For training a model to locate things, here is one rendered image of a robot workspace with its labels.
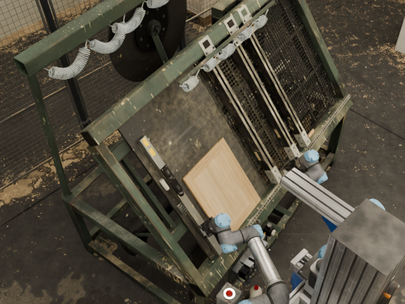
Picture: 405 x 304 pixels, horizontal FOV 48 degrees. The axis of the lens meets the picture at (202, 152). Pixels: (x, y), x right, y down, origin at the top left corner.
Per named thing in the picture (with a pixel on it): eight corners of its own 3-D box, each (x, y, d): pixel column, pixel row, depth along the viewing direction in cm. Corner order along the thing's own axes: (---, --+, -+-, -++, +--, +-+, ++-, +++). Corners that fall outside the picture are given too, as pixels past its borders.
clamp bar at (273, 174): (270, 185, 336) (295, 185, 317) (188, 46, 293) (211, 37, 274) (276, 176, 341) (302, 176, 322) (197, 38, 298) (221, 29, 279)
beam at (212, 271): (196, 294, 296) (207, 298, 287) (187, 282, 291) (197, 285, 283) (342, 105, 409) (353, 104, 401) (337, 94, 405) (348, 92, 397)
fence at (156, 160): (215, 254, 300) (219, 255, 297) (136, 140, 266) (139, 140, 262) (219, 249, 302) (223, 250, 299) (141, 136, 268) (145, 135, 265)
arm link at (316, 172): (310, 189, 257) (299, 172, 259) (325, 181, 261) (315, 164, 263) (315, 185, 250) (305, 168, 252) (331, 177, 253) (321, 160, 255)
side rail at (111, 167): (187, 281, 291) (197, 285, 283) (85, 147, 252) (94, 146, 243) (192, 274, 295) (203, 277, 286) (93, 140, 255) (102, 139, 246)
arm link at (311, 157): (312, 164, 251) (304, 151, 253) (303, 171, 261) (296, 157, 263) (323, 159, 254) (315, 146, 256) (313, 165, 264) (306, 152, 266)
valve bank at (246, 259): (245, 295, 312) (246, 278, 294) (228, 284, 318) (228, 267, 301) (281, 243, 338) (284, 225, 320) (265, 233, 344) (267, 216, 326)
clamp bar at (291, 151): (288, 161, 350) (314, 160, 331) (213, 26, 307) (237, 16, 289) (295, 154, 355) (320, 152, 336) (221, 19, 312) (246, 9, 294)
